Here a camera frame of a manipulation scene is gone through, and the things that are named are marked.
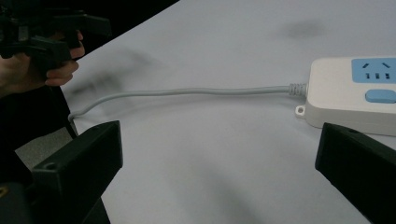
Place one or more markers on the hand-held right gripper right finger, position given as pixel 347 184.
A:
pixel 358 165

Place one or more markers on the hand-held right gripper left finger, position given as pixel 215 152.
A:
pixel 81 165

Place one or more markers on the white and blue power strip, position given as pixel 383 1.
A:
pixel 336 93

